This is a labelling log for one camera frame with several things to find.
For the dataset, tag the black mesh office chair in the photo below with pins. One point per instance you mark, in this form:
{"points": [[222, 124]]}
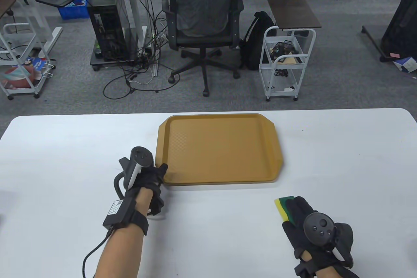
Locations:
{"points": [[205, 7]]}

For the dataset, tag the white standing desk frame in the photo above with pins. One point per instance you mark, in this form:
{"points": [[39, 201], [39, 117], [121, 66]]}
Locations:
{"points": [[47, 40]]}

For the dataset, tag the white blue box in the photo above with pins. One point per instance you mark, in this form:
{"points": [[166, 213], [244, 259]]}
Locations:
{"points": [[407, 64]]}

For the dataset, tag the person's right hand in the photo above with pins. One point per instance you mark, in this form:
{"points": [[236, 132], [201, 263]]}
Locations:
{"points": [[298, 216]]}

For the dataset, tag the grey white left hand controller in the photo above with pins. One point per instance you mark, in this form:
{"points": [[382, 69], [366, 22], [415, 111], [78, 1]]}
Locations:
{"points": [[140, 157]]}

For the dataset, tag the blue plastic crate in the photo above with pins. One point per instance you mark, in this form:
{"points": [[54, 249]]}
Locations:
{"points": [[73, 12]]}

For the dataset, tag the black computer tower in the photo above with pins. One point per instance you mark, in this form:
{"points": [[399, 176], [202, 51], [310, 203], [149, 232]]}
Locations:
{"points": [[107, 30]]}

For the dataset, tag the aluminium post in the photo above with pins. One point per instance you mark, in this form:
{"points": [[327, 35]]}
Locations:
{"points": [[150, 30]]}

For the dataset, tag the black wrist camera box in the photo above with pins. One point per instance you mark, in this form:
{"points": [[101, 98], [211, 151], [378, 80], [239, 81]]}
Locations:
{"points": [[115, 212]]}

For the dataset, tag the black wheeled platform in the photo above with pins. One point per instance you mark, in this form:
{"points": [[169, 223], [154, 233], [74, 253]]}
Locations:
{"points": [[97, 63]]}

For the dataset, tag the person's right forearm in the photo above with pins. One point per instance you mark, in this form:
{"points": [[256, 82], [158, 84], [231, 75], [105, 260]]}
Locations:
{"points": [[325, 270]]}

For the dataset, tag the blue white paper bag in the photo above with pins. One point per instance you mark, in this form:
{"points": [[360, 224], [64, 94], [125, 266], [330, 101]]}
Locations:
{"points": [[39, 63]]}

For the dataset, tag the white rolling cart with bags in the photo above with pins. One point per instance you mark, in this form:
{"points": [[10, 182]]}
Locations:
{"points": [[6, 40]]}

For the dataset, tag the white mesh-shelf rolling cart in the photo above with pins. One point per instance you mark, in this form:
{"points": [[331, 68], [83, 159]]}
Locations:
{"points": [[265, 72]]}

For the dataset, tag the small brown table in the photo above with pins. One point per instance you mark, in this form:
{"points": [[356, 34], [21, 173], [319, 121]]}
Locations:
{"points": [[6, 2]]}

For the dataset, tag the red plastic bag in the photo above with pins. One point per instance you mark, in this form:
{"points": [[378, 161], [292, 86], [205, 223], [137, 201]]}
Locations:
{"points": [[19, 77]]}

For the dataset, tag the black fabric stand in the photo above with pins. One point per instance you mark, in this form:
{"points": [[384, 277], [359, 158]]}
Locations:
{"points": [[399, 27]]}

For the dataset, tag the dark brown side table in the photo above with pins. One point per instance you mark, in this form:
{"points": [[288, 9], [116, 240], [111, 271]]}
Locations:
{"points": [[293, 12]]}

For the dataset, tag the black backpack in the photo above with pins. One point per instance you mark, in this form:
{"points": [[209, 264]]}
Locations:
{"points": [[257, 43]]}

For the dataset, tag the person's left forearm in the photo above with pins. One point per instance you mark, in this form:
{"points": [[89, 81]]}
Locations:
{"points": [[120, 255]]}

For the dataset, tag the yellow and green sponge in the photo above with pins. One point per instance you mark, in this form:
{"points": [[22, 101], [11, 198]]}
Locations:
{"points": [[280, 208]]}

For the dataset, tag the person's left hand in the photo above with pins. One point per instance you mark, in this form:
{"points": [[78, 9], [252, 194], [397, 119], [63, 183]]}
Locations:
{"points": [[150, 177]]}

